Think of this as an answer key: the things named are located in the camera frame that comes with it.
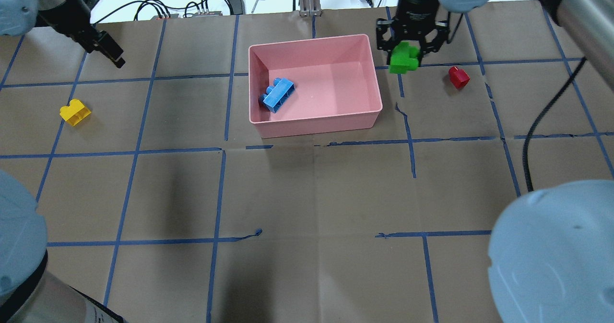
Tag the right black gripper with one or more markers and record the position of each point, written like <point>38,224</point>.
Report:
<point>418,7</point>

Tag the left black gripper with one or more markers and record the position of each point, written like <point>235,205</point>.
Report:
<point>67,21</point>

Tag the green block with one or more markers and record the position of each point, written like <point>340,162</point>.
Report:
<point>404,58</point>

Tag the red block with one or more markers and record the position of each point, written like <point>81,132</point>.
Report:
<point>458,77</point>

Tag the yellow block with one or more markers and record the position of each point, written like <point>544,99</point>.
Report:
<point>74,112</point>

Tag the blue block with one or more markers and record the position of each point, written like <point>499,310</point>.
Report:
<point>277,94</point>

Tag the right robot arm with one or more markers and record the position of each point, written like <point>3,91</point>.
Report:
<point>551,250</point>

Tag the pink plastic box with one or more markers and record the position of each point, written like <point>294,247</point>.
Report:
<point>335,86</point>

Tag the small black power adapter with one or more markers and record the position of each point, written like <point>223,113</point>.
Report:
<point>236,7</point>

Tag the usb hub with cables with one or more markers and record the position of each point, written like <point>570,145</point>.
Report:
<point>170,14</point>

